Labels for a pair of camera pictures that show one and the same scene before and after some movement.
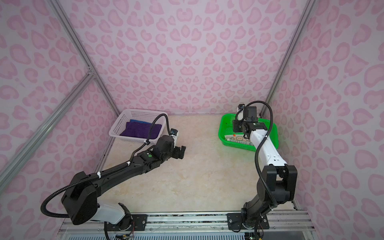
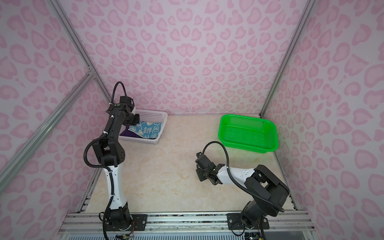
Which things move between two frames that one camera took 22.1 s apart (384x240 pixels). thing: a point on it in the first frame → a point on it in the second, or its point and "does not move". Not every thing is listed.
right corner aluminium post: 287,59 does not move
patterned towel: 239,138 → 146,130
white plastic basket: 136,124 does not move
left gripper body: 177,154 → 134,119
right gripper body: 237,125 → 201,176
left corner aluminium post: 74,38 does not move
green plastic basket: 225,127 does not move
